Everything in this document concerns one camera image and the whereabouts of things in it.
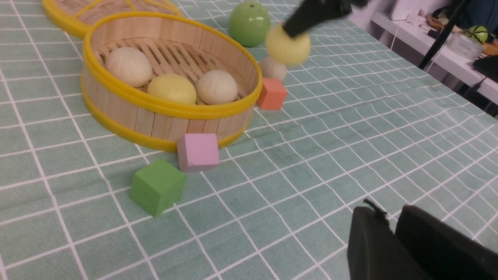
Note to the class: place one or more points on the green apple toy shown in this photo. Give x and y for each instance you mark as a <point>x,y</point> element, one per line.
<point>249,23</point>

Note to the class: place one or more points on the bamboo steamer tray yellow rim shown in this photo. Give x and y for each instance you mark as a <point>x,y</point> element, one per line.
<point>175,45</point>

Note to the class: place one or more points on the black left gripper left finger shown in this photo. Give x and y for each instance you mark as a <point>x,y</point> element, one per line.
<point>374,253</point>

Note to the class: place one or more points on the cream bun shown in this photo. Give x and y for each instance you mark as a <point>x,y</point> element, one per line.
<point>217,87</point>
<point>129,65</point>
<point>270,68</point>

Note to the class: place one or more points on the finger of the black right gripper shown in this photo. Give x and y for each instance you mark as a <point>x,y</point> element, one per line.
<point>311,13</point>

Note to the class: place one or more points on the green checkered tablecloth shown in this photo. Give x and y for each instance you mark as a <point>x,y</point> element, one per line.
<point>359,122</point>

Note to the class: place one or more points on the green cube block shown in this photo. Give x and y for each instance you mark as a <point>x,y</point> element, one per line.
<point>157,186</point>

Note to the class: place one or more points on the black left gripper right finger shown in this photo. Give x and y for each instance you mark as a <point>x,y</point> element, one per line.
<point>443,252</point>

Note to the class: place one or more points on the pink cube block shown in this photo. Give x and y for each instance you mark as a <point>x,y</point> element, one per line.
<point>197,152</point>

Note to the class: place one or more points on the orange cube block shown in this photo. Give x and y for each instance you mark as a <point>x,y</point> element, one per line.
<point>273,94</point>

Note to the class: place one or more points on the cream bun front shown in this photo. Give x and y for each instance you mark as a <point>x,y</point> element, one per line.
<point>217,87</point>

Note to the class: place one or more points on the yellow bun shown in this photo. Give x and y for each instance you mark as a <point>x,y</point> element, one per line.
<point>173,88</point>
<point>286,50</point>

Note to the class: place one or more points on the woven bamboo steamer lid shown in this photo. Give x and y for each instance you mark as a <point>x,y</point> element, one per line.
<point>76,16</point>

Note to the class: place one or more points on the green striped ball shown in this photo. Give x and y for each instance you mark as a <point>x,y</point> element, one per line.
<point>477,33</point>

